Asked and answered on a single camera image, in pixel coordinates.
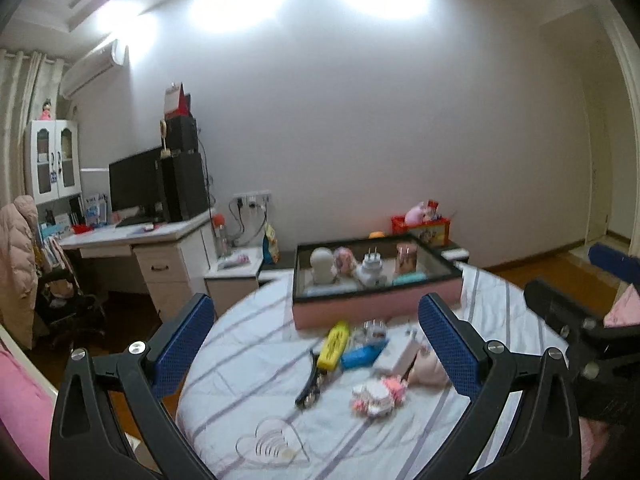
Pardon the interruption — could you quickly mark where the white desk with drawers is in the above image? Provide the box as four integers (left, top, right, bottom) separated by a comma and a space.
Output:
61, 211, 217, 322

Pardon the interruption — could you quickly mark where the white astronaut figurine silver visor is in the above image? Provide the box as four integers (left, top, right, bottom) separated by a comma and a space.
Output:
309, 247, 335, 285

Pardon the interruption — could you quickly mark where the white wall power strip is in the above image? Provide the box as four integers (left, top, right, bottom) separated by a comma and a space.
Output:
232, 190, 272, 208

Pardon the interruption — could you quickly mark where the blue flat plastic piece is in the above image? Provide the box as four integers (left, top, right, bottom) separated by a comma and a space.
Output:
340, 339, 388, 370

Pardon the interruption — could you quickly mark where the white low side cabinet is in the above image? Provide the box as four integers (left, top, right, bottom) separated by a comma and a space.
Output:
204, 247, 264, 318

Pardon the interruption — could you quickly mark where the white pink block kitty figure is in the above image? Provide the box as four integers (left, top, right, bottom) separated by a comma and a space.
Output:
350, 377, 407, 418

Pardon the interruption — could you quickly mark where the pink plush toy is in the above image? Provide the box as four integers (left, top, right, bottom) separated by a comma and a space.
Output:
404, 200, 438, 226

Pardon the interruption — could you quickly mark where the black speaker box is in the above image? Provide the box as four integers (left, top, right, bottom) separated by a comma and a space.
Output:
165, 116, 198, 153

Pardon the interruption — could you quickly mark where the red printed storage crate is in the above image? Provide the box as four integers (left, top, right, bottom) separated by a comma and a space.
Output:
390, 216, 450, 247

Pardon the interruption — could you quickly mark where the yellow blue snack bag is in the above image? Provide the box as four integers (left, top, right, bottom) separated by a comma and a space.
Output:
262, 223, 280, 264

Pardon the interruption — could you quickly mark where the clear glass bottle with cork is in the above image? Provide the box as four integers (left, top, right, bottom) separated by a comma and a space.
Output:
354, 320, 387, 346

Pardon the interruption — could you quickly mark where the black office chair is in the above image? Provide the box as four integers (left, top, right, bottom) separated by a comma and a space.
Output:
35, 236, 106, 347

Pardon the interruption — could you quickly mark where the black computer monitor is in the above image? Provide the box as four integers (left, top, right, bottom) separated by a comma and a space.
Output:
108, 148, 162, 226

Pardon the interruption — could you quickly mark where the pale pink pig doll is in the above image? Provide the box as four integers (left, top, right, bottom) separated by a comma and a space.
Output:
407, 348, 450, 388

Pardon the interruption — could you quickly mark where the pink building block figure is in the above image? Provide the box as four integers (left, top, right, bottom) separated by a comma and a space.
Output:
333, 246, 357, 276

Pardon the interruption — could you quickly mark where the pink blanket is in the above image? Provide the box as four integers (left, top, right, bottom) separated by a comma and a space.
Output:
1, 348, 53, 479

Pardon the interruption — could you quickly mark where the white glass door cabinet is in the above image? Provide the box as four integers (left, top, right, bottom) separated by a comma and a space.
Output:
25, 120, 81, 205

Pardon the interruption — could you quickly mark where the white rectangular box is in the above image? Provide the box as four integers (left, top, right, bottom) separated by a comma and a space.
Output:
374, 327, 422, 376

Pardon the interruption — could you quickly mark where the red desk calendar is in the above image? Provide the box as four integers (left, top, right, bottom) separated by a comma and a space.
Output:
164, 82, 191, 119

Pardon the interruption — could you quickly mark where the teal oval case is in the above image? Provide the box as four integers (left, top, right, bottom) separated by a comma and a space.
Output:
392, 271, 427, 286

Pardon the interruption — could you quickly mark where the white power adapter plug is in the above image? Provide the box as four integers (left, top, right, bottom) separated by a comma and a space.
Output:
354, 247, 388, 288

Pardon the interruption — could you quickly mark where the rose gold metal tin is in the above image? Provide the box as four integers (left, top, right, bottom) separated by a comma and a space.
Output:
395, 243, 418, 276

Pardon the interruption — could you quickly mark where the orange capped water bottle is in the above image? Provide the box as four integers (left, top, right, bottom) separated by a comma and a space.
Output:
212, 214, 231, 258

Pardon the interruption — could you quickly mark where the black rhinestone hair clip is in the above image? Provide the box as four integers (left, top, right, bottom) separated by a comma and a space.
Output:
295, 351, 326, 410

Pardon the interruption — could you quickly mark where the white wall air conditioner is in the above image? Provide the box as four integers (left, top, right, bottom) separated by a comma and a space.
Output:
60, 39, 128, 100

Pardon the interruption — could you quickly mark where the pink box with black rim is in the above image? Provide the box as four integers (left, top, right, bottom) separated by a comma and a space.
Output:
291, 234, 462, 330

